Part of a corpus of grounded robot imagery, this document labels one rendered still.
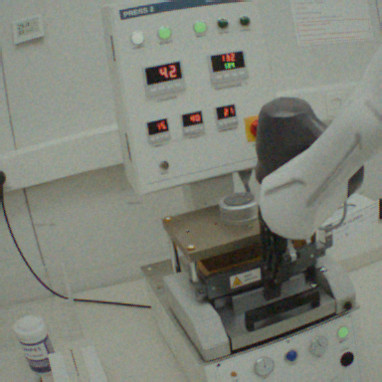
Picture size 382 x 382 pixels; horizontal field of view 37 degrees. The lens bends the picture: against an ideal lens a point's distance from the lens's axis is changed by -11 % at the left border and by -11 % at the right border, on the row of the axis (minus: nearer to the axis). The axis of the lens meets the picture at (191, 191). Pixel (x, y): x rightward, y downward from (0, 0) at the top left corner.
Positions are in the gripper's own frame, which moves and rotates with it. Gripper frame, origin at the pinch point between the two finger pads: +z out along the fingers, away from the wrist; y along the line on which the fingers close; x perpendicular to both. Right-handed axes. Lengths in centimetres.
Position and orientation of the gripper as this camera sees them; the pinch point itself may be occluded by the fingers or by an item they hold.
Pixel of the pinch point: (273, 285)
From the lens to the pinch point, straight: 112.3
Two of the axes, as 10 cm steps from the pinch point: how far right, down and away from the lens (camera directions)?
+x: 9.4, -2.4, 2.3
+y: 3.3, 5.9, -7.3
